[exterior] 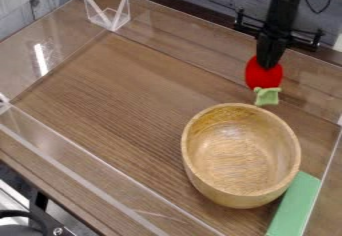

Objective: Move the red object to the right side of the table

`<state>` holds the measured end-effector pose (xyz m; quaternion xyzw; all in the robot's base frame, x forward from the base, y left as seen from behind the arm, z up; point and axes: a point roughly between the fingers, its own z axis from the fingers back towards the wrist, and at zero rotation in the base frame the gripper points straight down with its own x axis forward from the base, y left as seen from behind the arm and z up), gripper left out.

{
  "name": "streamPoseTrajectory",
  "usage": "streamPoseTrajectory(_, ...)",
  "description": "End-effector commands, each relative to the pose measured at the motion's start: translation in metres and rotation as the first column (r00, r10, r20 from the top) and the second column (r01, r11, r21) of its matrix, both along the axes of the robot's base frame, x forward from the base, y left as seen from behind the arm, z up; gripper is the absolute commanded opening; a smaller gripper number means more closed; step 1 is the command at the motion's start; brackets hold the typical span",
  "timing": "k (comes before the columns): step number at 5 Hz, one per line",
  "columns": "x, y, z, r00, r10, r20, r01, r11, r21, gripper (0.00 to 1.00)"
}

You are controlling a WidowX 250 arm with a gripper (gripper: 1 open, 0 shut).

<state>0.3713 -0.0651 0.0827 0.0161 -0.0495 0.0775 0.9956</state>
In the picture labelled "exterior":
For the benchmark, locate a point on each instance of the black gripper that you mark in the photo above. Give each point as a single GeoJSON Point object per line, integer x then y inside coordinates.
{"type": "Point", "coordinates": [275, 32]}

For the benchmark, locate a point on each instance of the red plush strawberry toy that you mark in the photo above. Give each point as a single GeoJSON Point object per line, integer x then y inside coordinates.
{"type": "Point", "coordinates": [263, 81]}

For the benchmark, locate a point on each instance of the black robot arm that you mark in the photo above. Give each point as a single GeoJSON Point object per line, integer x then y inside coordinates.
{"type": "Point", "coordinates": [275, 34]}

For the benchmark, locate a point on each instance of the wooden bowl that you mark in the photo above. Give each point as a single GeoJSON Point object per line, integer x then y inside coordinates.
{"type": "Point", "coordinates": [240, 154]}

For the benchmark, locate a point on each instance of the green foam block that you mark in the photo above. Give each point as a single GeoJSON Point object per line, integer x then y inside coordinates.
{"type": "Point", "coordinates": [291, 214]}

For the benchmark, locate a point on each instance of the clear acrylic corner bracket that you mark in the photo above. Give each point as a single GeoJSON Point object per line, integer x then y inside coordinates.
{"type": "Point", "coordinates": [108, 18]}

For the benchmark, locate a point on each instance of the clear acrylic enclosure wall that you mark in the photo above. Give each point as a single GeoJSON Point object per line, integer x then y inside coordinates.
{"type": "Point", "coordinates": [93, 106]}

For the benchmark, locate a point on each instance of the black table leg bracket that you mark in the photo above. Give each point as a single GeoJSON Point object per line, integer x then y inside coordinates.
{"type": "Point", "coordinates": [51, 226]}

